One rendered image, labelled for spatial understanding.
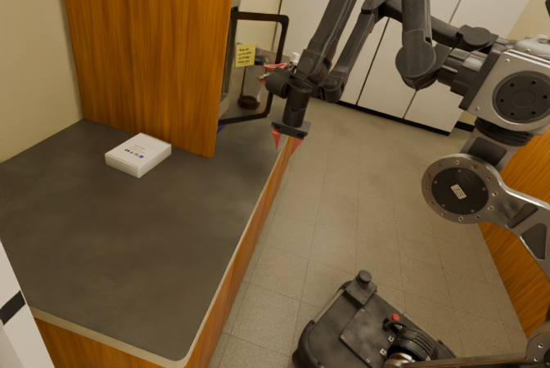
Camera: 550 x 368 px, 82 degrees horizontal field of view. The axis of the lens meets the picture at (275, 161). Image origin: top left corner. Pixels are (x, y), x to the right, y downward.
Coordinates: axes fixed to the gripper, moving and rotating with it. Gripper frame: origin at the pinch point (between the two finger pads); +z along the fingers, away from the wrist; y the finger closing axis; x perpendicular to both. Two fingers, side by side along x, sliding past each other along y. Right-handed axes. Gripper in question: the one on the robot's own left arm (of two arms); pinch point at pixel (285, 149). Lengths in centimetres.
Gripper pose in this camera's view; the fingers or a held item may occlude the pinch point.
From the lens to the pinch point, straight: 93.2
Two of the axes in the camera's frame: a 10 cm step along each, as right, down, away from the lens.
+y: -9.5, -3.0, 0.9
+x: -2.4, 5.2, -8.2
